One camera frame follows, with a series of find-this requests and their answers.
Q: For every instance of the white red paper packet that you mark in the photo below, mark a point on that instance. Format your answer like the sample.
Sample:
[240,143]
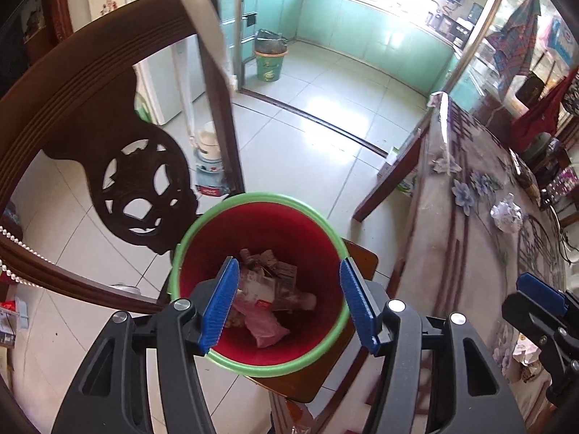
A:
[255,287]

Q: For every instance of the crumpled white paper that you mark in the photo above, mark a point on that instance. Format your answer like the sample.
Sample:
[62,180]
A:
[506,214]

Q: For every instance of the wooden table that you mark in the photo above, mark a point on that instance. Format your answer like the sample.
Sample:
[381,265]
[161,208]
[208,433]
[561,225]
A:
[368,205]

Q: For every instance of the glass sliding door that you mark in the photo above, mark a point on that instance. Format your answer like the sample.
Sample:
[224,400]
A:
[237,54]

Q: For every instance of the cartoon wall sticker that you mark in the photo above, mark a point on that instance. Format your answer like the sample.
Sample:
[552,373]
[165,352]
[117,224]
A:
[107,3]

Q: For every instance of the green white carton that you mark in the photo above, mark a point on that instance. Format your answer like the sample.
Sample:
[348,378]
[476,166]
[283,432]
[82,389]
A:
[405,181]

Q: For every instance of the pink plastic bag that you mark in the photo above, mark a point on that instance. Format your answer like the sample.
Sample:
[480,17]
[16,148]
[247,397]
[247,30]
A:
[262,325]

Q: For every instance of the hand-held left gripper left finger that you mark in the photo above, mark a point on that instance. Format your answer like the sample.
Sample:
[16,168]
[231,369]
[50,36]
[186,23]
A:
[221,303]

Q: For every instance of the dark wooden carved chair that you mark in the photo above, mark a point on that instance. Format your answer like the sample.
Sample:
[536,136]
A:
[90,63]

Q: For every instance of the black bin bag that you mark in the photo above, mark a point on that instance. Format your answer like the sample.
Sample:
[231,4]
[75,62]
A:
[271,43]

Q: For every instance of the small white paper scrap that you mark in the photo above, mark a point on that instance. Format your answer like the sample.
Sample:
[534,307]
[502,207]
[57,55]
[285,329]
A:
[445,165]

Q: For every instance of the crumpled pale wrapper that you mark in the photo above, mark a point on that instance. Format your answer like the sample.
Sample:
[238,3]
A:
[527,352]

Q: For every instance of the white refrigerator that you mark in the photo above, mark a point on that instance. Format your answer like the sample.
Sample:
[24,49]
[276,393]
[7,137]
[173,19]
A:
[158,81]

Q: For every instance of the brown crumpled paper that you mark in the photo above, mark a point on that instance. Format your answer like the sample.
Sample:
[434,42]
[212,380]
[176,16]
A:
[271,266]

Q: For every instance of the blue white box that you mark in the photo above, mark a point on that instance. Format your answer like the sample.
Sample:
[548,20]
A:
[210,181]

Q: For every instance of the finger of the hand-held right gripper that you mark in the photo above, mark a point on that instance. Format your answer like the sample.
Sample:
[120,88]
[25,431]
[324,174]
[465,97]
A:
[543,291]
[529,312]

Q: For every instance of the teal kitchen cabinets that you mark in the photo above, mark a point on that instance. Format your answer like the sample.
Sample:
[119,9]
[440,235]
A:
[362,27]

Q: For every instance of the red cloth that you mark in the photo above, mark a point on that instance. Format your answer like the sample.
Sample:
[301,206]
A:
[538,122]

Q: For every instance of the table with floral cloth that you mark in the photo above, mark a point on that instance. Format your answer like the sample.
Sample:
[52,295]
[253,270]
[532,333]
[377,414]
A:
[452,244]

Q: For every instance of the green waste bin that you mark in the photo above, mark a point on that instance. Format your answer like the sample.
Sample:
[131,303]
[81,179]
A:
[270,68]

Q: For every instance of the red bin with green rim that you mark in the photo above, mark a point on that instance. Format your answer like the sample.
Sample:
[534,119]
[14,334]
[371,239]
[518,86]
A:
[271,230]

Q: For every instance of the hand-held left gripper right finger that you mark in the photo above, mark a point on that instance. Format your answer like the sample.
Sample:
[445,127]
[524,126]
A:
[359,303]

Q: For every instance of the plaid cloth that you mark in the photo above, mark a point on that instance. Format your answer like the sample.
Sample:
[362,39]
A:
[515,40]

